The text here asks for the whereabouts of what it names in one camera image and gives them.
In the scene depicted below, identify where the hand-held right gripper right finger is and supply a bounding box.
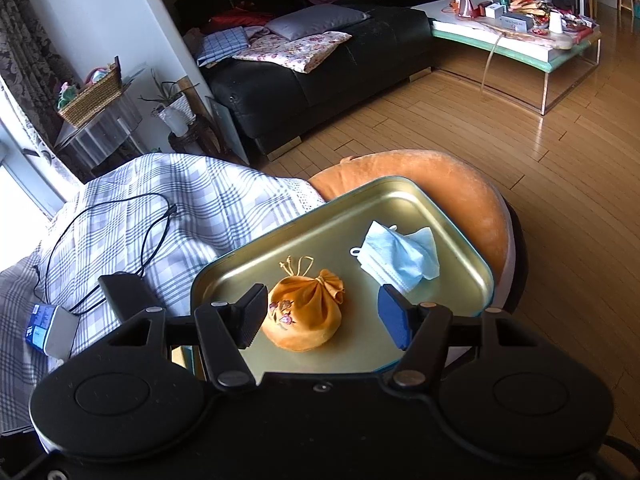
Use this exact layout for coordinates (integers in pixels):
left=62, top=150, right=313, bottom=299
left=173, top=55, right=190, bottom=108
left=377, top=284, right=548, bottom=391

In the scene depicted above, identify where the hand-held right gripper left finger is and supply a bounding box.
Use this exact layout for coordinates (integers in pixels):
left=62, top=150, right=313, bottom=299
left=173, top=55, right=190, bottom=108
left=100, top=284, right=268, bottom=393

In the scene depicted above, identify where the orange drawstring pouch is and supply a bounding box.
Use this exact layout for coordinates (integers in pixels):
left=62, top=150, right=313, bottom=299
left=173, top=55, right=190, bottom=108
left=261, top=256, right=346, bottom=352

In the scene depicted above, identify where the gold metal tray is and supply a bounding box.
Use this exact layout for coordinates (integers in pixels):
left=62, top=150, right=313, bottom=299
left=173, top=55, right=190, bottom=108
left=172, top=175, right=496, bottom=377

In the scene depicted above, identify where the blue face mask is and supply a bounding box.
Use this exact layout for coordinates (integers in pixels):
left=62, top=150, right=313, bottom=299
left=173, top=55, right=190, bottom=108
left=349, top=220, right=441, bottom=295

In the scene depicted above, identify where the grey plaid blanket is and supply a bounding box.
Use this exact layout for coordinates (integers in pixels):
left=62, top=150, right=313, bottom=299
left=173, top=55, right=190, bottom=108
left=0, top=152, right=328, bottom=436

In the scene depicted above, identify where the black triangular box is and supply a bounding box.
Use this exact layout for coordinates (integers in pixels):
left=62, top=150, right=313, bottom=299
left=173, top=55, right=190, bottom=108
left=98, top=271, right=166, bottom=322

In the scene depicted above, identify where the orange cushion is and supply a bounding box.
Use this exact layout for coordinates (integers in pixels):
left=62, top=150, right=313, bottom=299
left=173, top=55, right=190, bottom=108
left=307, top=150, right=513, bottom=273

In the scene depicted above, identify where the glass panel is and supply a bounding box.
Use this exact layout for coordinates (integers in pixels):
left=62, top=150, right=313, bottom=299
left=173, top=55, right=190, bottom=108
left=205, top=95, right=251, bottom=166

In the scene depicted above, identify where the grey power bank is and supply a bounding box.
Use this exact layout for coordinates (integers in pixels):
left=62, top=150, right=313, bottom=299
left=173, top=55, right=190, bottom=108
left=44, top=307, right=81, bottom=361

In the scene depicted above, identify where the potted plant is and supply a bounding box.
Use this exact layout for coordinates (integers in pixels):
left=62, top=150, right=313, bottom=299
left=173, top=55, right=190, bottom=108
left=140, top=72, right=198, bottom=138

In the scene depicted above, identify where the glass side table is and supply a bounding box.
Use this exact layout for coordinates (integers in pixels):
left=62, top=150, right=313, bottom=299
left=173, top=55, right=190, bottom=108
left=52, top=65, right=151, bottom=171

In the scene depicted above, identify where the black leather sofa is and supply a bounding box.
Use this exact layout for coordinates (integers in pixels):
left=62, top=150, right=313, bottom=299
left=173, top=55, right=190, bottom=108
left=172, top=0, right=501, bottom=157

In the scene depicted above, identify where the clear plastic tube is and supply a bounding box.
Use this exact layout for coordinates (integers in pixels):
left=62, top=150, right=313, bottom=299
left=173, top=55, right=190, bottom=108
left=479, top=30, right=507, bottom=97

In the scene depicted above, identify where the window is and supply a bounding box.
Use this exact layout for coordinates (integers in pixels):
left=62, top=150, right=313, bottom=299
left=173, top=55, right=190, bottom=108
left=0, top=110, right=66, bottom=271

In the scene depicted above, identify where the floral pillow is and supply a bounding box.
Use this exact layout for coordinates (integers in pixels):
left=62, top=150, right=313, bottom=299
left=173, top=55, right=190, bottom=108
left=232, top=31, right=353, bottom=75

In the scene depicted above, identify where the wicker basket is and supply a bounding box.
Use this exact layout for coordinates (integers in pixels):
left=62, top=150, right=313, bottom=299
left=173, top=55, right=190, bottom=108
left=57, top=57, right=124, bottom=128

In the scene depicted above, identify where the blue checked cloth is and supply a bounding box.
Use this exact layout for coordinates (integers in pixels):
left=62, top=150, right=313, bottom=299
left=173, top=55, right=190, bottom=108
left=196, top=26, right=251, bottom=68

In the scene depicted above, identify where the glass coffee table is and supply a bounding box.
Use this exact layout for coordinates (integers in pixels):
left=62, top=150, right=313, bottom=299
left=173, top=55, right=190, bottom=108
left=410, top=0, right=602, bottom=117

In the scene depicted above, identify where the red cloth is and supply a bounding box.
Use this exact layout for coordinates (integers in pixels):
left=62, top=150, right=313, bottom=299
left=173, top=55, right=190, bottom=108
left=202, top=7, right=261, bottom=33

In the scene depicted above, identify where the grey cushion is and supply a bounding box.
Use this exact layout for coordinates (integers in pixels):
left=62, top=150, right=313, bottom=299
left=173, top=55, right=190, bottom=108
left=264, top=4, right=371, bottom=41

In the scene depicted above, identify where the white rectangular box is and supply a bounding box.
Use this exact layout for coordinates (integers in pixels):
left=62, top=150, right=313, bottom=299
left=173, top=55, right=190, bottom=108
left=500, top=12, right=533, bottom=34

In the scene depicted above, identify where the patterned curtain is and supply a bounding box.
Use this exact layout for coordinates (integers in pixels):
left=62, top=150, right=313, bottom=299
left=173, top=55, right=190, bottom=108
left=0, top=0, right=88, bottom=186

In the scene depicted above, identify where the black cable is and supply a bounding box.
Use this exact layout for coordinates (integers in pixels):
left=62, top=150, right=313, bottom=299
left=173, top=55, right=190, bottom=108
left=36, top=192, right=178, bottom=317

